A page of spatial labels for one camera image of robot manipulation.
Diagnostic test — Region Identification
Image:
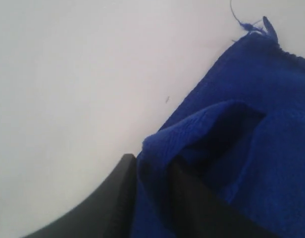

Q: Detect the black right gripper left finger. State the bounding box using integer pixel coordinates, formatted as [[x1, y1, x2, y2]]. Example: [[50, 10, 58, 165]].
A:
[[29, 154, 137, 238]]

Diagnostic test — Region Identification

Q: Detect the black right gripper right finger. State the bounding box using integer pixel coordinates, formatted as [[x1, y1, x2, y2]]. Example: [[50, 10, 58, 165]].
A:
[[168, 158, 276, 238]]

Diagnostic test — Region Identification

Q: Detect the blue towel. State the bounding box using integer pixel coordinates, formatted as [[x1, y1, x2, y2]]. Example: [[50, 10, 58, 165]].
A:
[[130, 17, 305, 238]]

